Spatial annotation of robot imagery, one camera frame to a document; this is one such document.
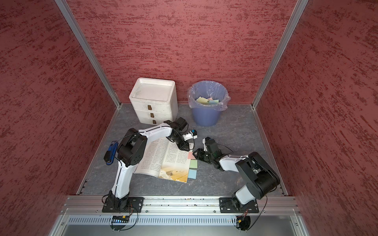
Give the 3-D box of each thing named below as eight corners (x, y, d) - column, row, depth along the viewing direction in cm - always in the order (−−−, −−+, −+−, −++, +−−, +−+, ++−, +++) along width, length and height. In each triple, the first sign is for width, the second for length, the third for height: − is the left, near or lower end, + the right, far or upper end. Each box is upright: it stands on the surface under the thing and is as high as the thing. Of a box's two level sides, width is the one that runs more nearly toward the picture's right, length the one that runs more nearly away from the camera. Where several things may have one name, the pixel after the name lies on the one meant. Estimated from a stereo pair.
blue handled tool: (104, 164, 90) (101, 162, 86) (113, 143, 99) (110, 140, 96) (112, 164, 90) (108, 162, 86) (119, 143, 99) (117, 140, 96)
